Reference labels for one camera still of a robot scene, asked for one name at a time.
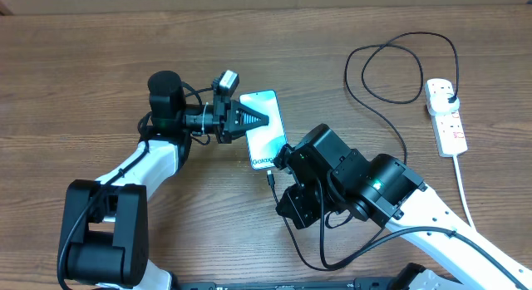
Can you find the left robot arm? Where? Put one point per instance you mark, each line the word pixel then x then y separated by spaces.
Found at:
pixel 104 238

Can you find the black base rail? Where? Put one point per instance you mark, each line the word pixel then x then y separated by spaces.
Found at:
pixel 355 284

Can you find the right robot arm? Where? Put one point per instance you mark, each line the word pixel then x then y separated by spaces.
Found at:
pixel 331 177

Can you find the white charger adapter plug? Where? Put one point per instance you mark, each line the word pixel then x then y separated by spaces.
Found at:
pixel 439 105

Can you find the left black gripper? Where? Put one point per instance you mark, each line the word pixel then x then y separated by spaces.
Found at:
pixel 225 127

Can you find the white power strip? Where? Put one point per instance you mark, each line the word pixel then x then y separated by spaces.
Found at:
pixel 448 129

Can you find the blue Galaxy smartphone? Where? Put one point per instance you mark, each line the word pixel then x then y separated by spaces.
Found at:
pixel 266 141

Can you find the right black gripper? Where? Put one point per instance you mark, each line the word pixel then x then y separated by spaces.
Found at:
pixel 300 211

